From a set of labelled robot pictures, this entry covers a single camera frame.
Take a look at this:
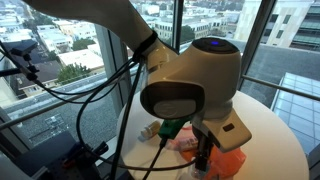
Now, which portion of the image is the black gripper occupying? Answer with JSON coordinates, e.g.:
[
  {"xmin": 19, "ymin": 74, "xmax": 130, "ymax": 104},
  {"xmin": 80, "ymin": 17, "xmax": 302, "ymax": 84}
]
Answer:
[{"xmin": 194, "ymin": 131, "xmax": 215, "ymax": 175}]

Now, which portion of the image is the orange plastic bag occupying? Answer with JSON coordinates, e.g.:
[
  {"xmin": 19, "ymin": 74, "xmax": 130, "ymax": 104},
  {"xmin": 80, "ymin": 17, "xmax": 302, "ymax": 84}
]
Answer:
[{"xmin": 165, "ymin": 125, "xmax": 248, "ymax": 180}]

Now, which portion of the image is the white pill bottle yellow label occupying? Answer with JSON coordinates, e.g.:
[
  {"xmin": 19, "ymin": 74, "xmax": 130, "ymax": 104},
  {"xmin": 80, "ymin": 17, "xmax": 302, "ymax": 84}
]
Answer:
[{"xmin": 140, "ymin": 120, "xmax": 162, "ymax": 140}]

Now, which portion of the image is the black and blue robot stand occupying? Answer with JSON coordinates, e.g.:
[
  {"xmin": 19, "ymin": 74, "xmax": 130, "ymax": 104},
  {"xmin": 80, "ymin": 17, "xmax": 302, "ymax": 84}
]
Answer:
[{"xmin": 12, "ymin": 130, "xmax": 111, "ymax": 180}]

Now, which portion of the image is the grey window railing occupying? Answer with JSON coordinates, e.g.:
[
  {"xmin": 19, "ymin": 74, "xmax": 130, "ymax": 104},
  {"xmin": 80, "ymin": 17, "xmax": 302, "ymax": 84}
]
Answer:
[{"xmin": 0, "ymin": 73, "xmax": 320, "ymax": 132}]

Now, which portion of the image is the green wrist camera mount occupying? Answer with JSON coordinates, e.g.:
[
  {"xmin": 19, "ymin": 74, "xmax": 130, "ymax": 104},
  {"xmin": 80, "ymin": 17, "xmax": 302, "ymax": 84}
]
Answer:
[{"xmin": 157, "ymin": 116, "xmax": 192, "ymax": 141}]

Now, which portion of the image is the thick black cable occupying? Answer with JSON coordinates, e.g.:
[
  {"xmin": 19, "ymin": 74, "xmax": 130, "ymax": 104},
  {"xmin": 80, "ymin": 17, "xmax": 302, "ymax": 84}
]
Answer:
[{"xmin": 109, "ymin": 54, "xmax": 148, "ymax": 180}]

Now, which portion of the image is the thin black cable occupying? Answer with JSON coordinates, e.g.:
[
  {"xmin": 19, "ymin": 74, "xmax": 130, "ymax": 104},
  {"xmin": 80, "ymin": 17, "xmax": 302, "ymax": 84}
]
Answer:
[{"xmin": 0, "ymin": 39, "xmax": 198, "ymax": 180}]

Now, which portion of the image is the black camera on tripod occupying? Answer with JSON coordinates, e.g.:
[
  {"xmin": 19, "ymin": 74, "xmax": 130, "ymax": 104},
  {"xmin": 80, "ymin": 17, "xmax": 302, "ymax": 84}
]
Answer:
[{"xmin": 0, "ymin": 38, "xmax": 41, "ymax": 81}]

